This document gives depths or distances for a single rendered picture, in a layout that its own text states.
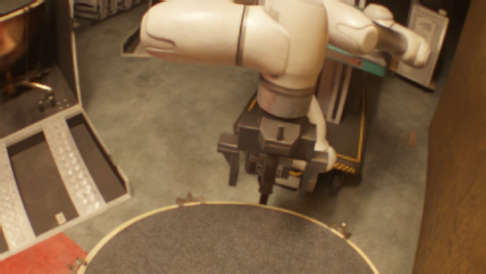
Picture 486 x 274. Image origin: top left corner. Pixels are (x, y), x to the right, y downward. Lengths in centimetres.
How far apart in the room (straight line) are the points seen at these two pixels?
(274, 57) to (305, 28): 7
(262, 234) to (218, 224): 9
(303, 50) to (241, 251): 42
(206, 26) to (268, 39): 9
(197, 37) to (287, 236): 46
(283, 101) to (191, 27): 18
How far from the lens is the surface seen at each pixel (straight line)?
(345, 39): 93
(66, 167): 205
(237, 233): 76
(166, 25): 51
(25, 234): 190
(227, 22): 50
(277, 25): 49
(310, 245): 77
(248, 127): 60
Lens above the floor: 141
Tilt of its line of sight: 38 degrees down
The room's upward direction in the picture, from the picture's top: 7 degrees clockwise
